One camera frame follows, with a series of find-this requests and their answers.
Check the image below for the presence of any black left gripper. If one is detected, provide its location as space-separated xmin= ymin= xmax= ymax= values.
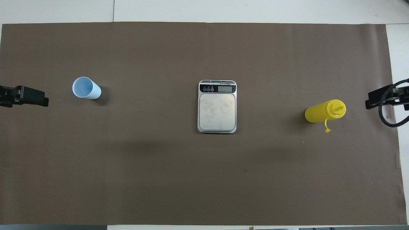
xmin=0 ymin=85 xmax=49 ymax=108

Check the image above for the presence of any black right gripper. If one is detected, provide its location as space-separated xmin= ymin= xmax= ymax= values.
xmin=365 ymin=84 xmax=409 ymax=111

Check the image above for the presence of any yellow squeeze bottle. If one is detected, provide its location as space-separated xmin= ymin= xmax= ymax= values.
xmin=305 ymin=99 xmax=346 ymax=133

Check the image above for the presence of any light blue plastic cup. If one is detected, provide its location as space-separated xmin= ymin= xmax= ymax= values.
xmin=72 ymin=77 xmax=102 ymax=100

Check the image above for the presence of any silver digital kitchen scale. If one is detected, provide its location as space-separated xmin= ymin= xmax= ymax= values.
xmin=197 ymin=80 xmax=237 ymax=134

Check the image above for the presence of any brown table mat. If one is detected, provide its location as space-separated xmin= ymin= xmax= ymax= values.
xmin=0 ymin=22 xmax=408 ymax=226

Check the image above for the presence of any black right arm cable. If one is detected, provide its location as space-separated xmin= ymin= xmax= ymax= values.
xmin=378 ymin=78 xmax=409 ymax=128

